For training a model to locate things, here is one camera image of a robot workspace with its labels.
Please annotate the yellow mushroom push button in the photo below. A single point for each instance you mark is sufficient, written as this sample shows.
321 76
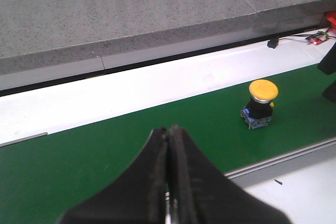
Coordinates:
258 111

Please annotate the grey stone counter slab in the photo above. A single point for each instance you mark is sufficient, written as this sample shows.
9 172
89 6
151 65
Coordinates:
44 33

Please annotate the red plastic bin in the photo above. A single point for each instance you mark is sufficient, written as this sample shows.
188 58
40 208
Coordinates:
331 17

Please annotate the aluminium conveyor frame rail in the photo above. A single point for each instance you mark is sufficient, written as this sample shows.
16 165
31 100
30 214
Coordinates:
275 163

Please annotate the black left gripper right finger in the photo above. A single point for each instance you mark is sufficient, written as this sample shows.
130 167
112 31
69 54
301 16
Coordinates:
327 64

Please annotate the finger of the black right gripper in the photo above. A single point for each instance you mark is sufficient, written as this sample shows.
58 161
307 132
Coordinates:
202 194
330 92

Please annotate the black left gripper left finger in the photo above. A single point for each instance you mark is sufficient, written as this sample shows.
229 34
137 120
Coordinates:
136 196

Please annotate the black cable connector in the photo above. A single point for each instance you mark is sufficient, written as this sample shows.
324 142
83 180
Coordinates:
273 43

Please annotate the green conveyor belt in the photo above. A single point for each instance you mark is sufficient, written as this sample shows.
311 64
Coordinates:
301 116

